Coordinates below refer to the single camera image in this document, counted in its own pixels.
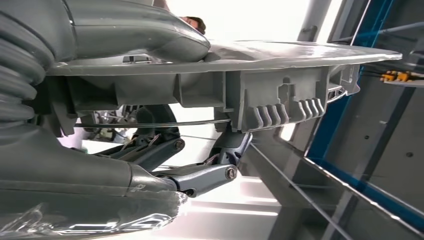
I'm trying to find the steel workbench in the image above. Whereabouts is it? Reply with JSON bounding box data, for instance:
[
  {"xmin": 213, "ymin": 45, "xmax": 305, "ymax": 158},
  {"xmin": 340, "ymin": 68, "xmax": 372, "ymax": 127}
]
[{"xmin": 238, "ymin": 0, "xmax": 424, "ymax": 240}]

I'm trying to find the person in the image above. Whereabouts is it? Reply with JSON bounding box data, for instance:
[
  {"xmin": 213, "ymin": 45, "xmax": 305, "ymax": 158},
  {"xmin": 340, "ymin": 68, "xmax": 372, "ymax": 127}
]
[{"xmin": 180, "ymin": 15, "xmax": 207, "ymax": 36}]

